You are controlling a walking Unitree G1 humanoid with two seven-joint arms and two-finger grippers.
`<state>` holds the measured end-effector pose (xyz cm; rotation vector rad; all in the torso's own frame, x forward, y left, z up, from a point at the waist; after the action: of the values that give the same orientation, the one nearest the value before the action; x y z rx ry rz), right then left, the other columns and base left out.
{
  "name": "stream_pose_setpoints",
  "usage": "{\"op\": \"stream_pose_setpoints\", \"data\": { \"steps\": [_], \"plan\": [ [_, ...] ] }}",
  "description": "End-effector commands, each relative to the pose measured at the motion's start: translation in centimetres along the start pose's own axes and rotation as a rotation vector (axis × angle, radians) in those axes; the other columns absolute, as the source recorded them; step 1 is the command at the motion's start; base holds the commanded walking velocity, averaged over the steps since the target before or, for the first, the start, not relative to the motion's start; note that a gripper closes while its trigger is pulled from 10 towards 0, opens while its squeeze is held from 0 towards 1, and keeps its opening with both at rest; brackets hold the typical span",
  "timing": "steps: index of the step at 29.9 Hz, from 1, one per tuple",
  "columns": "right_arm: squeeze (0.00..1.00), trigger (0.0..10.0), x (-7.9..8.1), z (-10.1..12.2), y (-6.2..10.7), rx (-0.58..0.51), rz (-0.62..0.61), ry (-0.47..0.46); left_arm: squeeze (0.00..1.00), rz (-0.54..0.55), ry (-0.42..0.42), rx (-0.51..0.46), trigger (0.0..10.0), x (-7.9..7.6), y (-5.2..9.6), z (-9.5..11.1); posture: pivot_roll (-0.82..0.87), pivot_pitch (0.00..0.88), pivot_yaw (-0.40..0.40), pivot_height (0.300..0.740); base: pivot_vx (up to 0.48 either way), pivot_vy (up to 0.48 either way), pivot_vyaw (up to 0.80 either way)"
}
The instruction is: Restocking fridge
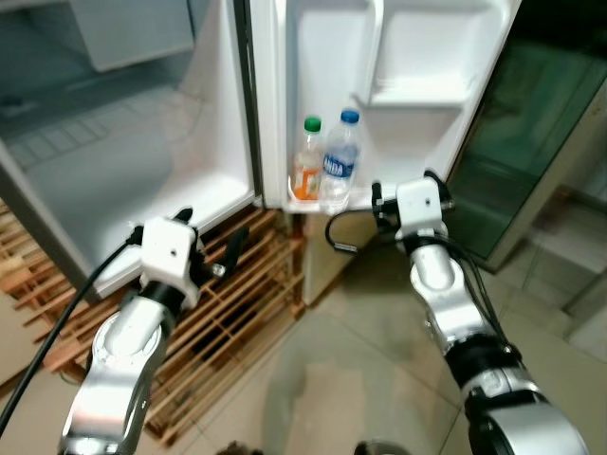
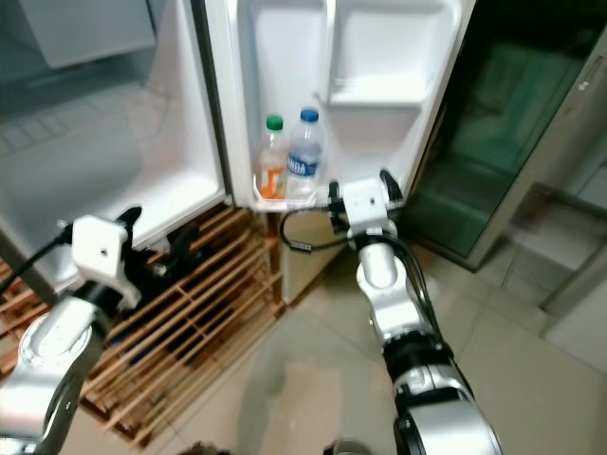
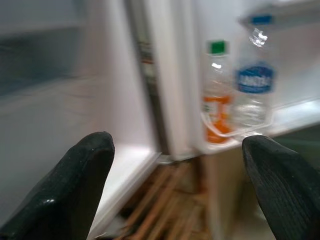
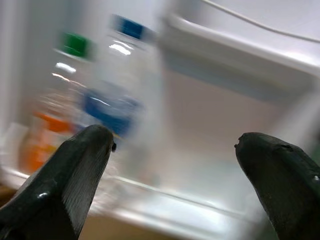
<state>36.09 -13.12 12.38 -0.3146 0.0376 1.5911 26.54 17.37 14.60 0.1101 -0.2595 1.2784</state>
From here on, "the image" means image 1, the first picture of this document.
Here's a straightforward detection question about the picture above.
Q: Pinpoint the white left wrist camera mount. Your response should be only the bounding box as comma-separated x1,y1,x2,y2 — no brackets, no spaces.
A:
138,218,208,309

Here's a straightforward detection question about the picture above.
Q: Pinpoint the translucent freezer compartment flap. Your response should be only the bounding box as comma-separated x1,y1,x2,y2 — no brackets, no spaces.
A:
66,0,195,72

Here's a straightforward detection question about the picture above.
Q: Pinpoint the clear water bottle blue label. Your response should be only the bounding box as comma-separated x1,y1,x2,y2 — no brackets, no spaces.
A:
320,109,363,214

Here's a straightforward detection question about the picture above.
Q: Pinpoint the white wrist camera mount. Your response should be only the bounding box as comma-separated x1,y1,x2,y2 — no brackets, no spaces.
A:
394,177,447,238
138,218,208,309

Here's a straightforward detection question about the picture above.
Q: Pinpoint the wooden slat rack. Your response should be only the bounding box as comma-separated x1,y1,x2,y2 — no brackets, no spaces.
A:
0,199,306,446

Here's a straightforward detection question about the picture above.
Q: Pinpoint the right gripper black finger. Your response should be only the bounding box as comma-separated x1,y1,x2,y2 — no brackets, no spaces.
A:
424,169,454,211

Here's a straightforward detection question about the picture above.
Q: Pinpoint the dark robot left leg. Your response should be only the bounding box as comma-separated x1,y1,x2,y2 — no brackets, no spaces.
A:
216,441,267,455

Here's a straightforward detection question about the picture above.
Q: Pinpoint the white fridge door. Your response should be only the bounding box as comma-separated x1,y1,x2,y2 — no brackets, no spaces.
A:
248,0,523,214

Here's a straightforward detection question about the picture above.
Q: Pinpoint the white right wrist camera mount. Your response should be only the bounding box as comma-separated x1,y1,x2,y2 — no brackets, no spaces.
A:
394,177,447,238

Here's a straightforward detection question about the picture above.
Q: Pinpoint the dark glass door cabinet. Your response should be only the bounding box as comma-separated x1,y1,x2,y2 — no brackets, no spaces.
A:
446,0,607,271

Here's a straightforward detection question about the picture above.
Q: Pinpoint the silver mini fridge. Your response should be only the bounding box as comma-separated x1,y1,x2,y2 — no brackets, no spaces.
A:
0,0,262,302

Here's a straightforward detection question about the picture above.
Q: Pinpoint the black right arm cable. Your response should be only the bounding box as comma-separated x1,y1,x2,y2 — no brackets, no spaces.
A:
325,207,523,380

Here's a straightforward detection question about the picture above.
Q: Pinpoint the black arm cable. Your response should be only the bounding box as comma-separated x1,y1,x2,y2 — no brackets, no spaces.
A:
0,237,143,437
325,207,523,380

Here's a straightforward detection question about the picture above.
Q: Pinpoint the green cap orange drink bottle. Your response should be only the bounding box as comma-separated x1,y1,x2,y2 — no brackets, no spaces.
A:
292,116,326,202

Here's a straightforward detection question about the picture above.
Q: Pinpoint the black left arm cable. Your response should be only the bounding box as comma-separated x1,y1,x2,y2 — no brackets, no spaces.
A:
0,237,143,437

